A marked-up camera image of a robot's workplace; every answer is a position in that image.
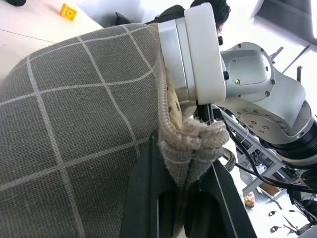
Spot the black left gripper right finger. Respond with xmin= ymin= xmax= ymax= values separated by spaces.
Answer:
xmin=185 ymin=158 xmax=258 ymax=238

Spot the grey checked cloth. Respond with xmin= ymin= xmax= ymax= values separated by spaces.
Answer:
xmin=0 ymin=22 xmax=230 ymax=238

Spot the orange-yellow toy building brick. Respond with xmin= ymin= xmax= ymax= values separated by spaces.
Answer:
xmin=59 ymin=2 xmax=78 ymax=22

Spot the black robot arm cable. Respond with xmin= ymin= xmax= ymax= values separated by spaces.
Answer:
xmin=234 ymin=158 xmax=315 ymax=193

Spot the person with dark hair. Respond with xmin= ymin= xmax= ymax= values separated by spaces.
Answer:
xmin=189 ymin=0 xmax=231 ymax=48

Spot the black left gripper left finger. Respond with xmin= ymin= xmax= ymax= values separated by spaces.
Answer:
xmin=120 ymin=133 xmax=184 ymax=238

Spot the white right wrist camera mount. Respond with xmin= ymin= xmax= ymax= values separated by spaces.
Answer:
xmin=184 ymin=2 xmax=226 ymax=105

